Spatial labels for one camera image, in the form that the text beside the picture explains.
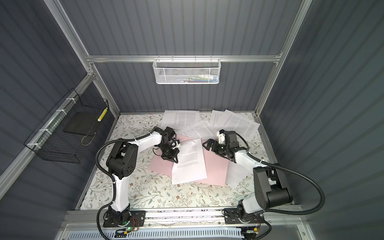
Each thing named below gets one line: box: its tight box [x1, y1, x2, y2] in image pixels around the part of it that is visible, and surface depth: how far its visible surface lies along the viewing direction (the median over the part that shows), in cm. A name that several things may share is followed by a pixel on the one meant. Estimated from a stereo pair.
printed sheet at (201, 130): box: [175, 121, 219, 140], surface depth 111 cm
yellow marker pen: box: [97, 107, 108, 122], surface depth 82 cm
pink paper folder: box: [148, 134, 229, 187], surface depth 89 cm
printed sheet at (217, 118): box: [210, 109, 225, 127], surface depth 121 cm
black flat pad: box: [63, 111, 101, 137], surface depth 79 cm
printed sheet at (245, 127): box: [222, 109, 261, 140], surface depth 117 cm
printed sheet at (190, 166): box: [172, 138, 207, 185], surface depth 93 cm
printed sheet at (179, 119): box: [161, 110, 200, 131], surface depth 122 cm
